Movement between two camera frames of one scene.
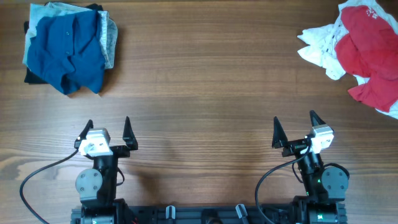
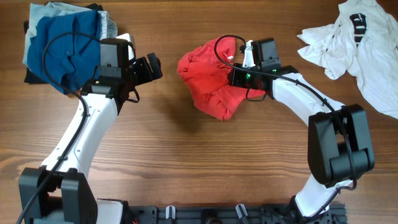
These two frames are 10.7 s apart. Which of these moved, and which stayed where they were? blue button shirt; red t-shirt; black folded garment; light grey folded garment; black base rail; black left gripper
Moved: red t-shirt; black left gripper
Stayed: black base rail; blue button shirt; light grey folded garment; black folded garment
